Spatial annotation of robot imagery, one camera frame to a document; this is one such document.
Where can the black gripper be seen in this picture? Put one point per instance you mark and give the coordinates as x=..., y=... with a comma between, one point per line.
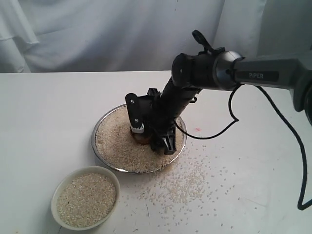
x=166, y=107

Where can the brown wooden cup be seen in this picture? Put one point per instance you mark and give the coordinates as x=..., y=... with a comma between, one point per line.
x=142, y=139

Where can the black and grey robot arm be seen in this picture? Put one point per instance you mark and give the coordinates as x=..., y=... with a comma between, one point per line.
x=226, y=71

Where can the round steel rice tray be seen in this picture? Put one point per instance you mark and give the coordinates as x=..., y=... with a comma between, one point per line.
x=114, y=146

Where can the spilled rice grains on table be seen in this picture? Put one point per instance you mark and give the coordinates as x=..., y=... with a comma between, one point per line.
x=200, y=193

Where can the white ceramic rice bowl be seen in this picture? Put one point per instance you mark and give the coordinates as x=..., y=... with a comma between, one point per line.
x=86, y=198

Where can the white fabric backdrop curtain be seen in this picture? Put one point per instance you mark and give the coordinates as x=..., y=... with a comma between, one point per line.
x=138, y=35

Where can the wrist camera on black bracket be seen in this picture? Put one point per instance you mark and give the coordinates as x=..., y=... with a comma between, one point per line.
x=139, y=109

